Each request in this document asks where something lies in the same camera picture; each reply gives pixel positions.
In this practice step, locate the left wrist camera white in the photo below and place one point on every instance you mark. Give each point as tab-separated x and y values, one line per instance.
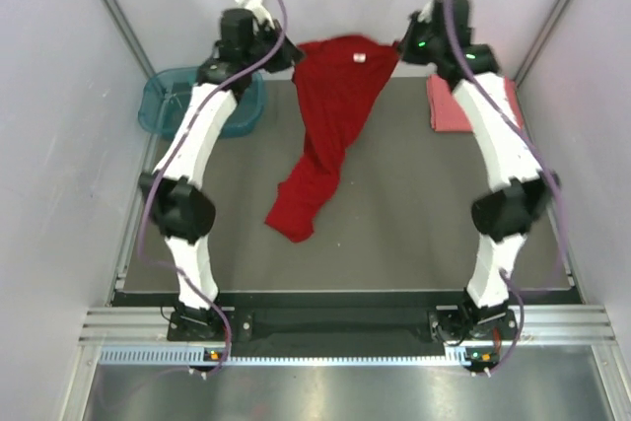
258	9

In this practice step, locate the teal plastic bin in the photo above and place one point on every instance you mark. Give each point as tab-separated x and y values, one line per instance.
167	95

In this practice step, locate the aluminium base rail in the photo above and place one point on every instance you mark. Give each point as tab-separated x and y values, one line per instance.
139	336

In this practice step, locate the red t-shirt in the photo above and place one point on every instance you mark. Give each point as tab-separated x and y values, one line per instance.
337	85

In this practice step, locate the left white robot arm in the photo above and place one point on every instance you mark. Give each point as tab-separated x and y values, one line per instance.
176	205

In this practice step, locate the folded pink t-shirt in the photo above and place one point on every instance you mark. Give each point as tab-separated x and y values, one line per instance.
446	115

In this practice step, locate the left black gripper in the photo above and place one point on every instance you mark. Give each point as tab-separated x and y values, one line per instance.
284	57

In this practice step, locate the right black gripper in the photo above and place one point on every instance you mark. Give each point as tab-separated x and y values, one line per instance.
404	47

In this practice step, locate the black mounting plate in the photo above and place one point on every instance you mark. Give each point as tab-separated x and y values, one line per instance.
358	332

